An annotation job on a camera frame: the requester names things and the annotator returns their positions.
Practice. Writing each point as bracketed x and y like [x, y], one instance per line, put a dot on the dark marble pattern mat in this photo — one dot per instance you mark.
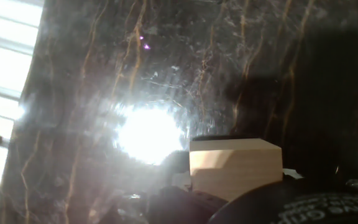
[197, 77]

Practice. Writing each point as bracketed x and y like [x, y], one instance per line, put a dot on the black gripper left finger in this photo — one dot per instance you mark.
[191, 205]

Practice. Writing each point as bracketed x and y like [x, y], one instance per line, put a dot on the large wooden cube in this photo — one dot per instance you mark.
[235, 168]

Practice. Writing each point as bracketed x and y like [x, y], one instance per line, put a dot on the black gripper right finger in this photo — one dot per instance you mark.
[292, 173]

